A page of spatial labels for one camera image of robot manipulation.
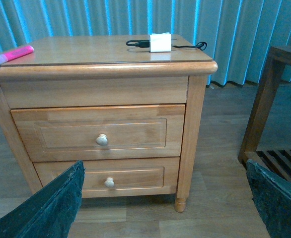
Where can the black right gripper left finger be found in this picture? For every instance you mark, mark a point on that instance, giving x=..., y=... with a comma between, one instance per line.
x=50, y=212

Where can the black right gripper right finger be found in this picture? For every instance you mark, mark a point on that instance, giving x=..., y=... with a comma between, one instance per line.
x=272, y=198

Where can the wooden drawer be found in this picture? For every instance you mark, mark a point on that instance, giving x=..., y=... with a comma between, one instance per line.
x=117, y=177
x=93, y=133

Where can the pink highlighter marker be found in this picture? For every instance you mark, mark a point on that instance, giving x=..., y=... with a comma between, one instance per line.
x=17, y=53

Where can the dark wooden side table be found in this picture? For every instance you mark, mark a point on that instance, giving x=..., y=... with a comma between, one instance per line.
x=277, y=160

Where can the wooden nightstand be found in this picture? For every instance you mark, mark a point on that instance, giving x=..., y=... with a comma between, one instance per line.
x=101, y=71

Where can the light blue pleated curtain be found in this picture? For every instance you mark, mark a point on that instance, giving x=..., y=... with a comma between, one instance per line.
x=239, y=33

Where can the white charger block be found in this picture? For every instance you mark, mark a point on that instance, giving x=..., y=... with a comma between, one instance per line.
x=160, y=43

